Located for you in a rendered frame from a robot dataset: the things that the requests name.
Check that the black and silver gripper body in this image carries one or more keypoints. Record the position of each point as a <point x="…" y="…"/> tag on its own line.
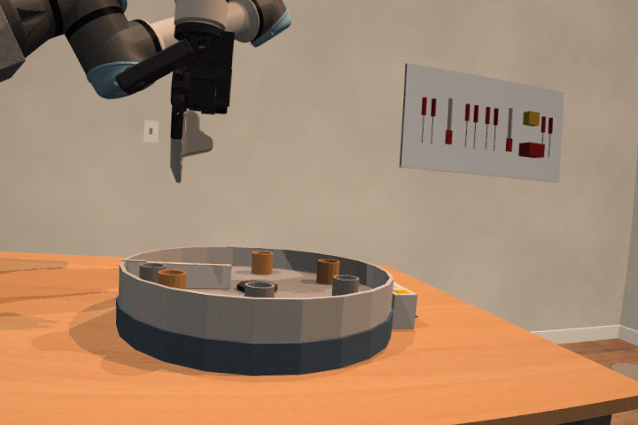
<point x="199" y="83"/>

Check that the bronze bushing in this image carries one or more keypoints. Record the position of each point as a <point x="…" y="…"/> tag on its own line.
<point x="173" y="278"/>
<point x="326" y="269"/>
<point x="262" y="262"/>

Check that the grey round turntable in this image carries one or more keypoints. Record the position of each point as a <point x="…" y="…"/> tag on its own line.
<point x="299" y="331"/>

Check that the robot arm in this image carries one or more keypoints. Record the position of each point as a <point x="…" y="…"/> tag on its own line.
<point x="110" y="47"/>

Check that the grey metal sleeve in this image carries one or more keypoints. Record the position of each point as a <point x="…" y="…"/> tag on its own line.
<point x="252" y="291"/>
<point x="344" y="284"/>
<point x="150" y="271"/>

